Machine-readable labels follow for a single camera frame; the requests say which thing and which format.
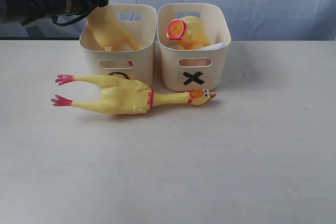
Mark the headless yellow rubber chicken body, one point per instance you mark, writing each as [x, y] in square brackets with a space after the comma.
[188, 32]

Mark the broken chicken neck with squeaker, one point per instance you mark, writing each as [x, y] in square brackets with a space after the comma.
[216, 46]

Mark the cream bin with X mark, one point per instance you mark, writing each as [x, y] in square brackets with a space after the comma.
[193, 69]

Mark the cream bin with circle mark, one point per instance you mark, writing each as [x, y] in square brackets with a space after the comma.
[128, 63]

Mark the yellow rubber chicken face down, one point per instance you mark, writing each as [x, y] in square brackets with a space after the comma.
[108, 31]

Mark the yellow rubber chicken facing up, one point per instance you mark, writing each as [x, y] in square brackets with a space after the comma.
[125, 96]

